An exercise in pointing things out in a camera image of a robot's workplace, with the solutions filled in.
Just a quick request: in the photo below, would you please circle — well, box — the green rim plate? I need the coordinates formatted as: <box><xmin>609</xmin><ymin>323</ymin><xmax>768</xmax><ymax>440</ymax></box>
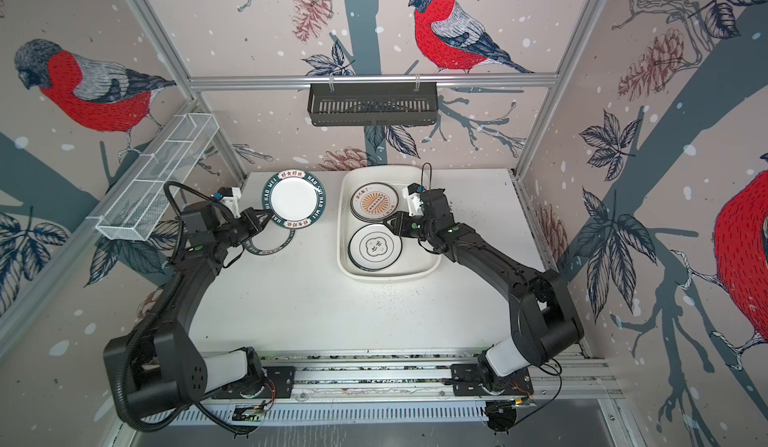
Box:
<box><xmin>244</xmin><ymin>224</ymin><xmax>296</xmax><ymax>256</ymax></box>
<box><xmin>261</xmin><ymin>169</ymin><xmax>326</xmax><ymax>230</ymax></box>

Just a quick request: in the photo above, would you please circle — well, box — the white plate black flower outline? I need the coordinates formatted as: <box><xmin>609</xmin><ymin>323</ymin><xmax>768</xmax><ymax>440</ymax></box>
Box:
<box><xmin>347</xmin><ymin>224</ymin><xmax>402</xmax><ymax>272</ymax></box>

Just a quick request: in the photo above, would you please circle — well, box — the large orange sunburst plate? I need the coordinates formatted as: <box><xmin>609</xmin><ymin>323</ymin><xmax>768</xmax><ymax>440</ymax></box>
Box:
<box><xmin>350</xmin><ymin>182</ymin><xmax>399</xmax><ymax>223</ymax></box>

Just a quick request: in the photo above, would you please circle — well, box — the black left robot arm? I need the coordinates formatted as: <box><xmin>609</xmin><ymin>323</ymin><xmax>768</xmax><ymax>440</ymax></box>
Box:
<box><xmin>103</xmin><ymin>201</ymin><xmax>272</xmax><ymax>433</ymax></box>

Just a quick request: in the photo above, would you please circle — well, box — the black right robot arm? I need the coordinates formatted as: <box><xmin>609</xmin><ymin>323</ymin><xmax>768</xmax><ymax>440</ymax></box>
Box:
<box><xmin>385</xmin><ymin>183</ymin><xmax>584</xmax><ymax>394</ymax></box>

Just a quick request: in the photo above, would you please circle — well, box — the white plastic bin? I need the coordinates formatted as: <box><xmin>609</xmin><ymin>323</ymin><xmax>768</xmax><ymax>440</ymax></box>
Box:
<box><xmin>336</xmin><ymin>165</ymin><xmax>440</xmax><ymax>284</ymax></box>

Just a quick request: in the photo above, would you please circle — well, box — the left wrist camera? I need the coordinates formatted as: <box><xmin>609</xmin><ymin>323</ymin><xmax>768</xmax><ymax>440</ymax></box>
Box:
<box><xmin>216</xmin><ymin>187</ymin><xmax>242</xmax><ymax>218</ymax></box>

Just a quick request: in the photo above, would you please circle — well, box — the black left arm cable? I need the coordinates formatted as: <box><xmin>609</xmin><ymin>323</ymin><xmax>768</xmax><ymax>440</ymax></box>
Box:
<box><xmin>112</xmin><ymin>181</ymin><xmax>265</xmax><ymax>436</ymax></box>

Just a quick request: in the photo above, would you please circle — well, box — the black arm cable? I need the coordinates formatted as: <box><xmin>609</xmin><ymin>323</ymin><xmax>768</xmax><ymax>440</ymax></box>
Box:
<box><xmin>112</xmin><ymin>181</ymin><xmax>265</xmax><ymax>436</ymax></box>
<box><xmin>440</xmin><ymin>356</ymin><xmax>569</xmax><ymax>434</ymax></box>

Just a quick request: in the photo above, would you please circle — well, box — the white mesh wall shelf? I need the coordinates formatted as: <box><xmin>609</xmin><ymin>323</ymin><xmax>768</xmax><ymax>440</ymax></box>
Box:
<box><xmin>96</xmin><ymin>113</ymin><xmax>219</xmax><ymax>241</ymax></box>

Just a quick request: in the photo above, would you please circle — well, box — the black hanging wire basket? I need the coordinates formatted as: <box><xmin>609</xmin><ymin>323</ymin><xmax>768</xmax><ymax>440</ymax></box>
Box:
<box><xmin>307</xmin><ymin>82</ymin><xmax>439</xmax><ymax>127</ymax></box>

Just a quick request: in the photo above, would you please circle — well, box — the aluminium front rail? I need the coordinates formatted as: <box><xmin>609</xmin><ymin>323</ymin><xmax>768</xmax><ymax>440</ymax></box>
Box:
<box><xmin>122</xmin><ymin>350</ymin><xmax>625</xmax><ymax>405</ymax></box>

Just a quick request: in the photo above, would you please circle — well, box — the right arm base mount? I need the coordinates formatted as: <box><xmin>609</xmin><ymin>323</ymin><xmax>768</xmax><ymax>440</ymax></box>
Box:
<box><xmin>444</xmin><ymin>363</ymin><xmax>534</xmax><ymax>397</ymax></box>

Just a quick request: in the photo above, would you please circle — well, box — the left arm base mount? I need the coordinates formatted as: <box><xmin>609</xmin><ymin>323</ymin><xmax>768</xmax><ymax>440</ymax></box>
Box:
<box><xmin>213</xmin><ymin>366</ymin><xmax>296</xmax><ymax>400</ymax></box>

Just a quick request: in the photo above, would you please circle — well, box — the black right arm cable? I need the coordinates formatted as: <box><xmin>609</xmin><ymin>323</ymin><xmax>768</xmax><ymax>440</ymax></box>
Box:
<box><xmin>440</xmin><ymin>356</ymin><xmax>569</xmax><ymax>434</ymax></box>

